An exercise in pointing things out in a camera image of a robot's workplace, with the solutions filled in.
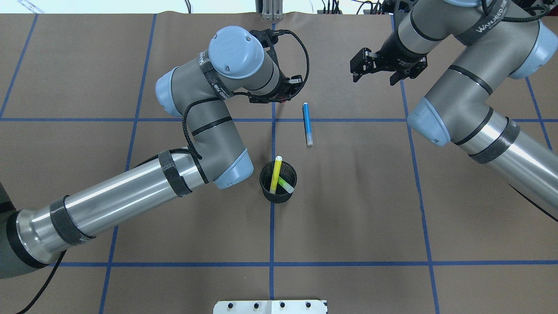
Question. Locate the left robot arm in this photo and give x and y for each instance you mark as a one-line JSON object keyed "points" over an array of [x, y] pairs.
{"points": [[237, 62]]}

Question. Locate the green highlighter pen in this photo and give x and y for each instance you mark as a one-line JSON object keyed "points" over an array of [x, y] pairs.
{"points": [[285, 185]]}

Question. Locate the black mesh pen cup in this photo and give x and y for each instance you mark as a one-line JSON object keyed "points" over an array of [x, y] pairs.
{"points": [[287, 172]]}

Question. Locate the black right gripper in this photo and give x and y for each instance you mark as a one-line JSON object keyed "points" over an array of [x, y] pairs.
{"points": [[394, 53]]}

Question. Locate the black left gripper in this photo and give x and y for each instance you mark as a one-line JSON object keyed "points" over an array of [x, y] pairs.
{"points": [[282, 83]]}

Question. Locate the aluminium frame post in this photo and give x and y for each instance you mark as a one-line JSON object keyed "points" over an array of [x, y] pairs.
{"points": [[270, 10]]}

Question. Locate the blue highlighter pen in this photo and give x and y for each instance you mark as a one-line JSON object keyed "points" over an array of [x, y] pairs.
{"points": [[307, 124]]}

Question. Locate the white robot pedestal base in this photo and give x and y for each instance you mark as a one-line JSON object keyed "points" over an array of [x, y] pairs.
{"points": [[271, 307]]}

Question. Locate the yellow highlighter pen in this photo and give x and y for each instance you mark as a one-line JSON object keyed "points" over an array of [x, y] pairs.
{"points": [[275, 174]]}

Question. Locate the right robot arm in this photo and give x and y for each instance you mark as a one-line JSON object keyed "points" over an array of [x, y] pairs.
{"points": [[501, 41]]}

